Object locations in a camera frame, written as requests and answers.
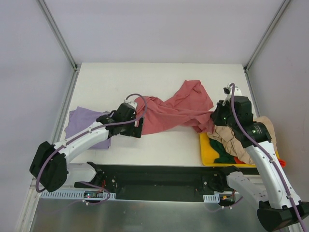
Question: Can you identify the pink red t shirt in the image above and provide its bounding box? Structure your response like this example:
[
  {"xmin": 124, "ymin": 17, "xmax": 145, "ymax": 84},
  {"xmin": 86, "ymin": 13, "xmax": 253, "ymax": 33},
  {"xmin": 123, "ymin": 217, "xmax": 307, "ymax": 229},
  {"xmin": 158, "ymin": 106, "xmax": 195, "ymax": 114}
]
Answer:
[{"xmin": 135, "ymin": 80, "xmax": 214, "ymax": 135}]

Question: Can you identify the right aluminium frame post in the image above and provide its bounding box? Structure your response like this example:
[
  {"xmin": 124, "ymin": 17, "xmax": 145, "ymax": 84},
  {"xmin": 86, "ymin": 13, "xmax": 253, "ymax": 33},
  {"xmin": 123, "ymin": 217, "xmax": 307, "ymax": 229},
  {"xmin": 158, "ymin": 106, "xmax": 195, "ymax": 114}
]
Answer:
[{"xmin": 243, "ymin": 0, "xmax": 292, "ymax": 73}]

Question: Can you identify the white cable duct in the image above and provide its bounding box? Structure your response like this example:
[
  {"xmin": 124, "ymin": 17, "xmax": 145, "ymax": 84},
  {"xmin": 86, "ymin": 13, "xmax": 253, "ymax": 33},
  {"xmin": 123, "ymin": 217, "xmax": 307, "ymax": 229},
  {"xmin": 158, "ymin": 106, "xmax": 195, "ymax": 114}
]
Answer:
[
  {"xmin": 203, "ymin": 194, "xmax": 220, "ymax": 203},
  {"xmin": 41, "ymin": 190, "xmax": 116, "ymax": 201}
]

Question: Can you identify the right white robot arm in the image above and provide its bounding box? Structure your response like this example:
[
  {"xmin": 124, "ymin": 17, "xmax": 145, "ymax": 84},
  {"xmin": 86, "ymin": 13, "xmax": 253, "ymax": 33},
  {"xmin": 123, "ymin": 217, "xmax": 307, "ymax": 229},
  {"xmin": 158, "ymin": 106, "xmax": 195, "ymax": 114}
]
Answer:
[{"xmin": 211, "ymin": 83, "xmax": 309, "ymax": 232}]

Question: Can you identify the right white cable duct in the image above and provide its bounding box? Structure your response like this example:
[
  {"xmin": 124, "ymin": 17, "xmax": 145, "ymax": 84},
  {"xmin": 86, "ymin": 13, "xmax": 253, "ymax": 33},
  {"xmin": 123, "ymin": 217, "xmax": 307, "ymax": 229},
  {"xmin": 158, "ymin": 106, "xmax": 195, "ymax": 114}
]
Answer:
[{"xmin": 203, "ymin": 194, "xmax": 220, "ymax": 203}]

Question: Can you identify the left aluminium frame post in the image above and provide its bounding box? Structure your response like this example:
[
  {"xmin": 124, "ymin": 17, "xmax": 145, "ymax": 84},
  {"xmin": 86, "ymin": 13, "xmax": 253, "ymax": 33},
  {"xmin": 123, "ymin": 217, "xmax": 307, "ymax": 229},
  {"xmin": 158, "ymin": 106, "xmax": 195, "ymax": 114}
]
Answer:
[{"xmin": 36, "ymin": 0, "xmax": 78, "ymax": 70}]

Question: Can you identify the aluminium frame post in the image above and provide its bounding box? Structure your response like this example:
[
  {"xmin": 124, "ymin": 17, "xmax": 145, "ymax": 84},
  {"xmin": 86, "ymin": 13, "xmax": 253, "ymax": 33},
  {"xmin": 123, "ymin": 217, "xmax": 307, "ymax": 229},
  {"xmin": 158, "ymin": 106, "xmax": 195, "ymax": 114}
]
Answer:
[
  {"xmin": 243, "ymin": 0, "xmax": 292, "ymax": 73},
  {"xmin": 36, "ymin": 0, "xmax": 78, "ymax": 70}
]

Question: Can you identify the aluminium front frame rail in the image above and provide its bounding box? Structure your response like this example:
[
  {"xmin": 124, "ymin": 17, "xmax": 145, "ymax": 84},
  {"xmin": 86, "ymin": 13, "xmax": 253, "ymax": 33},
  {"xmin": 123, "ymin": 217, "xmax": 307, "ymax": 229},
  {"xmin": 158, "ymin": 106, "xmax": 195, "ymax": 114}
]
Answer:
[{"xmin": 30, "ymin": 171, "xmax": 46, "ymax": 193}]

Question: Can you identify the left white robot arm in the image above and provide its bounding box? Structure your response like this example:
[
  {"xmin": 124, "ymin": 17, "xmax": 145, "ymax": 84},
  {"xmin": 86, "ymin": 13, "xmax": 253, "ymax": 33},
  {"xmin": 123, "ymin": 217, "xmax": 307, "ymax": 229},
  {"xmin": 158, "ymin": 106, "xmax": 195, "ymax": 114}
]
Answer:
[{"xmin": 29, "ymin": 101, "xmax": 144, "ymax": 193}]

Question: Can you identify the folded lavender t shirt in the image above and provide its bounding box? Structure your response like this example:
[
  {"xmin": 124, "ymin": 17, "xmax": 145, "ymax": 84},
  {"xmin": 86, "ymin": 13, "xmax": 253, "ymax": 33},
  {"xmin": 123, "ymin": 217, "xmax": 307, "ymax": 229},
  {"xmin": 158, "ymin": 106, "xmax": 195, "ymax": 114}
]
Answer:
[{"xmin": 64, "ymin": 107, "xmax": 110, "ymax": 139}]

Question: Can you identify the dark green t shirt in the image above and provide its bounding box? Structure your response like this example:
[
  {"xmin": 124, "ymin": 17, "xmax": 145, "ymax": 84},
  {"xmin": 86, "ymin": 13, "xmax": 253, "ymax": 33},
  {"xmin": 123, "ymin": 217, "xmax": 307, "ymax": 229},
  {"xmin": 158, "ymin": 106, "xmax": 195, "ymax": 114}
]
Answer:
[{"xmin": 210, "ymin": 139, "xmax": 236, "ymax": 164}]

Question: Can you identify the left white cable duct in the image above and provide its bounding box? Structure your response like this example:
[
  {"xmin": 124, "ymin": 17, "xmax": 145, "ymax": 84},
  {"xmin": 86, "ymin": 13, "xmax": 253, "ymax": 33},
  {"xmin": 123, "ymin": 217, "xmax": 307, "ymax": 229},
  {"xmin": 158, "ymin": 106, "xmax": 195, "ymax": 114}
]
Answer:
[{"xmin": 41, "ymin": 190, "xmax": 116, "ymax": 201}]

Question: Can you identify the yellow plastic tray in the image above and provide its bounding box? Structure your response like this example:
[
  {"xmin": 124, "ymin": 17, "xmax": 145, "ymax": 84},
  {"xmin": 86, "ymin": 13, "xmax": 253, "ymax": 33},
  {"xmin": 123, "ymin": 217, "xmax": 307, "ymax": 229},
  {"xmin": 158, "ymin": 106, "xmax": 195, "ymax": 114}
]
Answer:
[{"xmin": 198, "ymin": 131, "xmax": 281, "ymax": 168}]

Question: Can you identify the orange t shirt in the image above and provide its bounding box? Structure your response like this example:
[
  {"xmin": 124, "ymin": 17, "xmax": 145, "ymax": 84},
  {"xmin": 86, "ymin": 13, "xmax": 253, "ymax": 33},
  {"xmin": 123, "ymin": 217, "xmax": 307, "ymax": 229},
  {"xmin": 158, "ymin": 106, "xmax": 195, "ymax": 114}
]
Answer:
[{"xmin": 234, "ymin": 157, "xmax": 286, "ymax": 168}]

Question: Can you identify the beige t shirt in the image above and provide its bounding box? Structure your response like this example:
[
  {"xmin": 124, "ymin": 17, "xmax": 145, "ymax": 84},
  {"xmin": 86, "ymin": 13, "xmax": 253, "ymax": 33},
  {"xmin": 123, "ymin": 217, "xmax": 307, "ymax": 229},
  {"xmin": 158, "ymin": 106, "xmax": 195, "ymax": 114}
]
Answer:
[{"xmin": 207, "ymin": 116, "xmax": 277, "ymax": 165}]

